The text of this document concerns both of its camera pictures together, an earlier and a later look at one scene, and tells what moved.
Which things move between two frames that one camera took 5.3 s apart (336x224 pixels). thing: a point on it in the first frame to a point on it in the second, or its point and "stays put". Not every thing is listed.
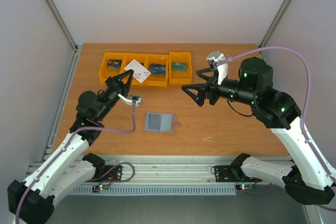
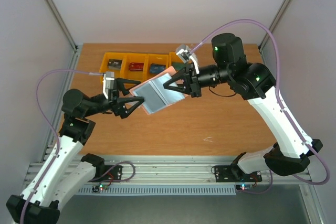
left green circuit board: (96, 189) stays put
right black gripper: (210, 91) to (190, 82)
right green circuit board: (243, 187) stays put
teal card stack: (179, 66) stays put
